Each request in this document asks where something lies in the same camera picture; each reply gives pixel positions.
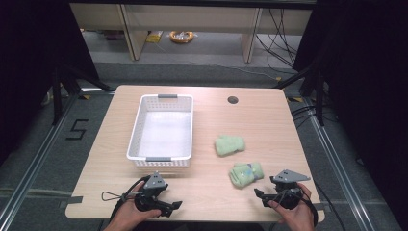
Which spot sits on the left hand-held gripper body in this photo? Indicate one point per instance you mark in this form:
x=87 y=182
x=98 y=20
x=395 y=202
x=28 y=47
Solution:
x=153 y=192

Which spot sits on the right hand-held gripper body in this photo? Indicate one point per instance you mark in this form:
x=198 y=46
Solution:
x=288 y=192

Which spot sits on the person's right hand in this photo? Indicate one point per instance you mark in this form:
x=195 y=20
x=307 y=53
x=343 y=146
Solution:
x=296 y=216

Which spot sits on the person's left hand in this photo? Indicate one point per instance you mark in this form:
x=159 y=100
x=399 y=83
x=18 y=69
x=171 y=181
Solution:
x=131 y=213

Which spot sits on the green rolled towel with print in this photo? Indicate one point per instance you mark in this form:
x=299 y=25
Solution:
x=245 y=174

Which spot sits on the white plastic basket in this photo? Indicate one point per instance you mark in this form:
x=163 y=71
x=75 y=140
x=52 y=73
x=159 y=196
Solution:
x=163 y=134

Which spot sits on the plain green rolled towel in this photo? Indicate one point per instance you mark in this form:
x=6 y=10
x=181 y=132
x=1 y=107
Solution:
x=229 y=145

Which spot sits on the dark round table grommet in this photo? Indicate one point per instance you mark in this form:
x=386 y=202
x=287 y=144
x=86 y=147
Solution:
x=233 y=100

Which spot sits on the black metal stand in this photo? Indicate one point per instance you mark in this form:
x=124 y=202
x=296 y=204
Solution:
x=319 y=96
x=57 y=96

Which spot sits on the dark curtain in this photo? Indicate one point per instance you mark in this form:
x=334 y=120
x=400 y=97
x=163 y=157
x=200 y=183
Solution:
x=29 y=64
x=369 y=80

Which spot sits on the yellow packet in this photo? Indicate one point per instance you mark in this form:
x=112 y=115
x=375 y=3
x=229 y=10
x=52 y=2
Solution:
x=154 y=37

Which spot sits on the grey metal floor rail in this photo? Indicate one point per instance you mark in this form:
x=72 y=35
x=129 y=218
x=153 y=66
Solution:
x=35 y=163
x=340 y=166

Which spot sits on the light wooden desk frame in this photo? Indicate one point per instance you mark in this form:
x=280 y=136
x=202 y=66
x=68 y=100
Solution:
x=134 y=41

